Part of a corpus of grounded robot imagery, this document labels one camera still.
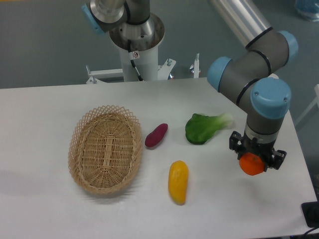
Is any green bok choy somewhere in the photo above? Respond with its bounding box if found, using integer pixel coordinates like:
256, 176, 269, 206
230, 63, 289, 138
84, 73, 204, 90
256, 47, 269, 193
185, 113, 234, 145

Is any woven wicker basket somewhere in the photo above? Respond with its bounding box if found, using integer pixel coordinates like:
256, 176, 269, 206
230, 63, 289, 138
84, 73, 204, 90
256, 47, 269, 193
68, 105, 143, 195

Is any orange fruit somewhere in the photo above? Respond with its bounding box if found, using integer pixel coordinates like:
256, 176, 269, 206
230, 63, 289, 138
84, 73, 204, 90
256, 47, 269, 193
239, 152, 265, 176

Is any yellow mango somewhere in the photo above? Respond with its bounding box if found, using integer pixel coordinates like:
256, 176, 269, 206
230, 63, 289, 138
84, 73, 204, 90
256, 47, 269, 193
168, 160, 189, 205

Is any white frame at right edge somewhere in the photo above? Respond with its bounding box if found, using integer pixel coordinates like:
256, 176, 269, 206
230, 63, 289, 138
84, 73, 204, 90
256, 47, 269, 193
295, 84, 319, 130

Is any purple sweet potato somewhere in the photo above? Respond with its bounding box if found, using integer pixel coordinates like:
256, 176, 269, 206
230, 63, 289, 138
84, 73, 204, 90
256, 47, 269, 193
145, 123, 168, 148

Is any black device at table edge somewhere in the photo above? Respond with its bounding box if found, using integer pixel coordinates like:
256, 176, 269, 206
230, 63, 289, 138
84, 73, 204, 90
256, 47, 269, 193
301, 202, 319, 228

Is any blue object top right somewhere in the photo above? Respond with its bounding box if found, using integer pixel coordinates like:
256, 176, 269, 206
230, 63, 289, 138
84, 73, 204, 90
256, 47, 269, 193
295, 0, 319, 22

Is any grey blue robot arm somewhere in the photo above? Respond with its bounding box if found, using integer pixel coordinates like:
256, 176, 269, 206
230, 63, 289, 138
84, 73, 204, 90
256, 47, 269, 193
82, 0, 298, 175

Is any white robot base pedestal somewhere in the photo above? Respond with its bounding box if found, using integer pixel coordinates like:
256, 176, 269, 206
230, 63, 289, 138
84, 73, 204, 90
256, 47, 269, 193
86, 13, 176, 84

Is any black base cable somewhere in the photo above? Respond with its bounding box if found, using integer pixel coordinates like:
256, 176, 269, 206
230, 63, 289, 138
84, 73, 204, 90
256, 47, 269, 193
127, 39, 145, 82

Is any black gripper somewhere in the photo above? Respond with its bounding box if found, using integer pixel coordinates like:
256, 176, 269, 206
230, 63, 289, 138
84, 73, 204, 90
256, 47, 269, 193
229, 131, 287, 172

